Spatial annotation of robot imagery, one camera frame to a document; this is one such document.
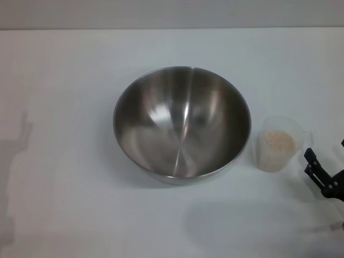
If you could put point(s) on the pile of uncooked rice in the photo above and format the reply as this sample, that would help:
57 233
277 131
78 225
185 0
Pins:
279 142

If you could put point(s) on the stainless steel mixing bowl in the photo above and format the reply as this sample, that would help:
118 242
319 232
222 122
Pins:
182 126

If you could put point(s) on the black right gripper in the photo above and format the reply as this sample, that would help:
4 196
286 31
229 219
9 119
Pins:
338 188

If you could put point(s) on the clear plastic measuring cup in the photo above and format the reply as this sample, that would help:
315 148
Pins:
260 161

